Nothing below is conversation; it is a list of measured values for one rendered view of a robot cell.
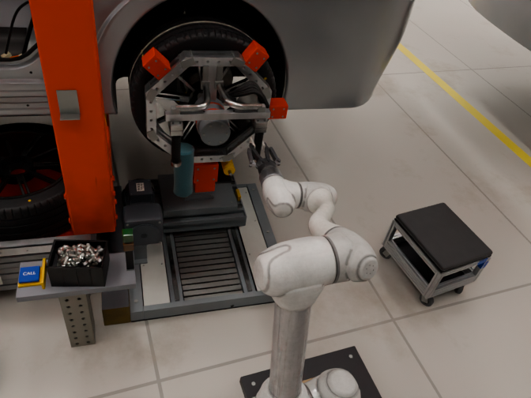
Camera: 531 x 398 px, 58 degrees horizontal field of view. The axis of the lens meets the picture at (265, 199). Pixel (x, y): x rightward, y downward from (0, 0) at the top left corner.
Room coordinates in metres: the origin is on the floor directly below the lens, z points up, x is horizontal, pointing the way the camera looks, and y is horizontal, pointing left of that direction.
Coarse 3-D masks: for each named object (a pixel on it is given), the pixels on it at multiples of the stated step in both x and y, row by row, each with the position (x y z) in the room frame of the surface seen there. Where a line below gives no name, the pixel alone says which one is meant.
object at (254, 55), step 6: (252, 42) 1.90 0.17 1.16; (252, 48) 1.87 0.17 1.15; (258, 48) 1.85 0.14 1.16; (264, 48) 1.92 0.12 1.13; (246, 54) 1.86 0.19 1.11; (252, 54) 1.84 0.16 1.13; (258, 54) 1.85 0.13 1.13; (264, 54) 1.86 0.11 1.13; (246, 60) 1.83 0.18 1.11; (252, 60) 1.84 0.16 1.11; (258, 60) 1.85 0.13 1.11; (264, 60) 1.86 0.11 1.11; (252, 66) 1.84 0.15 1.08; (258, 66) 1.85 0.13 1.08
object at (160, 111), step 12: (192, 84) 1.90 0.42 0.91; (240, 84) 1.93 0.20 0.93; (156, 96) 1.80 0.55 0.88; (168, 96) 1.82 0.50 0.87; (180, 96) 1.83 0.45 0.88; (192, 96) 1.89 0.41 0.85; (252, 96) 2.02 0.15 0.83; (156, 108) 1.92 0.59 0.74; (228, 108) 2.12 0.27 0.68; (156, 120) 1.78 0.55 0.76; (228, 120) 1.92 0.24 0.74; (240, 120) 1.99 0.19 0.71; (168, 132) 1.82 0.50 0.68; (192, 132) 1.95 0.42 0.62; (240, 132) 1.92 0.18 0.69; (192, 144) 1.85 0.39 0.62; (204, 144) 1.87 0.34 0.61
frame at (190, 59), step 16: (176, 64) 1.73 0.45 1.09; (192, 64) 1.74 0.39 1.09; (208, 64) 1.77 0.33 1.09; (224, 64) 1.80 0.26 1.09; (240, 64) 1.82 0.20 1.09; (160, 80) 1.70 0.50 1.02; (256, 80) 1.89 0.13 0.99; (160, 144) 1.70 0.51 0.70; (240, 144) 1.84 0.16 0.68; (208, 160) 1.78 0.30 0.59; (224, 160) 1.81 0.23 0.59
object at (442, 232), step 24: (408, 216) 1.93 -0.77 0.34; (432, 216) 1.97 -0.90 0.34; (456, 216) 2.01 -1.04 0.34; (384, 240) 1.93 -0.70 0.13; (408, 240) 1.82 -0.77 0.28; (432, 240) 1.79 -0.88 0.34; (456, 240) 1.82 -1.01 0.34; (480, 240) 1.86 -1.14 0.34; (408, 264) 1.77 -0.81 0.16; (432, 264) 1.66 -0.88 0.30; (456, 264) 1.66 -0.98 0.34; (480, 264) 1.78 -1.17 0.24; (432, 288) 1.60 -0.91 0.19; (456, 288) 1.77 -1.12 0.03
